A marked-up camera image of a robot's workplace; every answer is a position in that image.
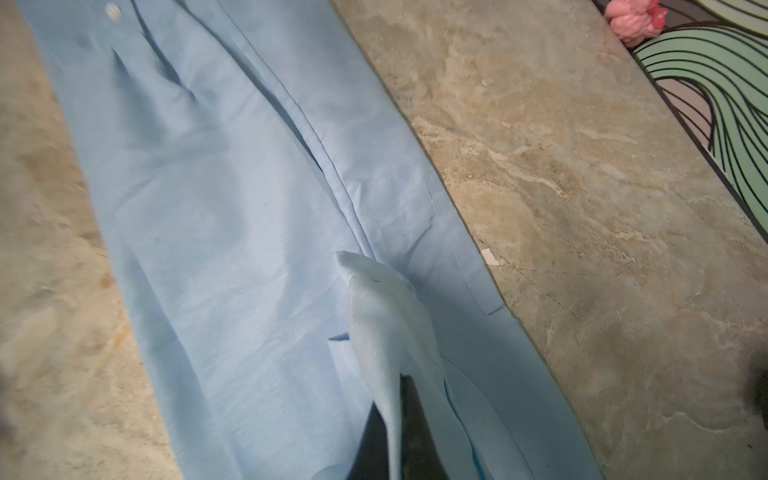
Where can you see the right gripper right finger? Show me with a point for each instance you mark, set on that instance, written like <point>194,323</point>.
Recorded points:
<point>419,457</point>

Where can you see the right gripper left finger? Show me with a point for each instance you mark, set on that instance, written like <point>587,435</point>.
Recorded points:
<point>371,460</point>

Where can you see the light blue long sleeve shirt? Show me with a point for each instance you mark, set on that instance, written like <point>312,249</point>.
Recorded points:
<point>286,250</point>

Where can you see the pink toy at back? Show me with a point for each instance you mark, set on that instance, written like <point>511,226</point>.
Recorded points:
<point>634,21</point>

